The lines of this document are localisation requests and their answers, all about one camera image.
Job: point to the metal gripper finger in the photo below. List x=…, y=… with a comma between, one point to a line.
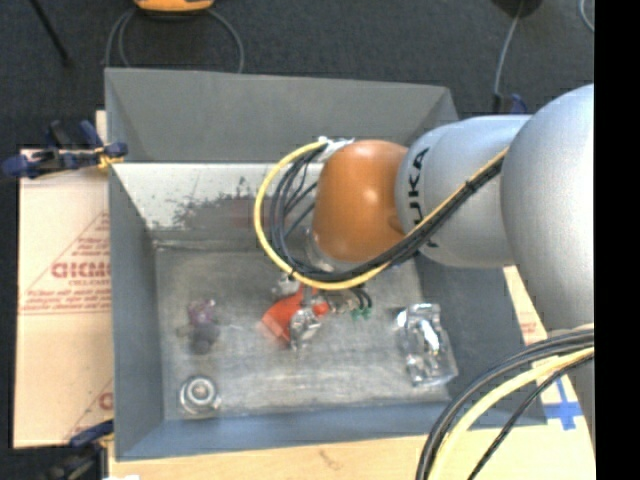
x=303, y=327
x=286, y=285

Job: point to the purple and dark grey toy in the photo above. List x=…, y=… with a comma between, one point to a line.
x=202, y=325

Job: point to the grey metal bin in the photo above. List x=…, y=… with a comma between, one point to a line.
x=210, y=118

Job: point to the round silver metal cap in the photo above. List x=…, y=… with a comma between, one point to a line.
x=200, y=394

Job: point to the clear plastic bottle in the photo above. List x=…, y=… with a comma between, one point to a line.
x=425, y=340

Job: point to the red-orange plastic piece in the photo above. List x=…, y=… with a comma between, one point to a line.
x=279, y=318

